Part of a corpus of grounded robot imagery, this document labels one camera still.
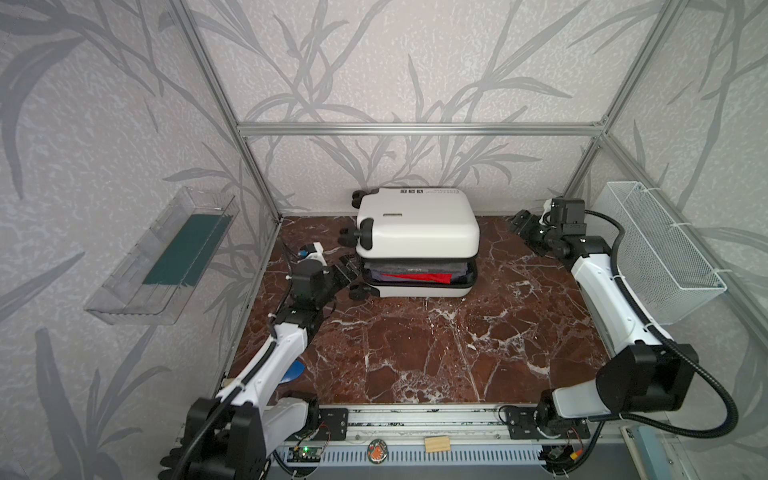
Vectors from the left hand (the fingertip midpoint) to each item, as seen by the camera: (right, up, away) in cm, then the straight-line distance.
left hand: (356, 252), depth 82 cm
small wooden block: (+20, -46, -11) cm, 52 cm away
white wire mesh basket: (+67, -4, -21) cm, 70 cm away
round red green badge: (+7, -47, -12) cm, 49 cm away
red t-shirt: (+26, -9, +12) cm, 30 cm away
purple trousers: (+5, -7, +11) cm, 14 cm away
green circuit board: (-11, -49, -10) cm, 51 cm away
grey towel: (+17, -5, +11) cm, 21 cm away
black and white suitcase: (+17, +3, -1) cm, 17 cm away
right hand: (+45, +9, +1) cm, 46 cm away
